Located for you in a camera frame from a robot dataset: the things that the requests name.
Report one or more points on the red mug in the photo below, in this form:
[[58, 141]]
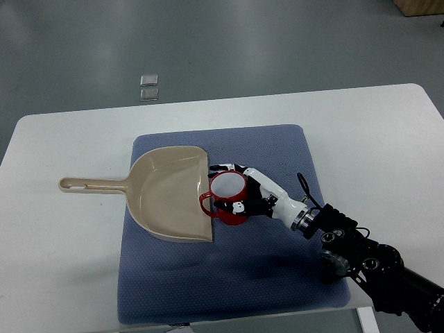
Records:
[[229, 187]]

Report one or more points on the wooden box corner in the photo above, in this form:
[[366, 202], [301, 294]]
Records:
[[413, 8]]

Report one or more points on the blue fabric mat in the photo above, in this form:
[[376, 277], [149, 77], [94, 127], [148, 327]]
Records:
[[258, 267]]

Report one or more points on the beige plastic dustpan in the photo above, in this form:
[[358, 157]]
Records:
[[162, 193]]

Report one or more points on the white table leg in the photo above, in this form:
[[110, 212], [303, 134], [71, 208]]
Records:
[[367, 320]]

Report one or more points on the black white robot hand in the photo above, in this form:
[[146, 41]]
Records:
[[265, 197]]

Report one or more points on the upper metal floor plate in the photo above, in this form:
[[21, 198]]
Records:
[[148, 80]]

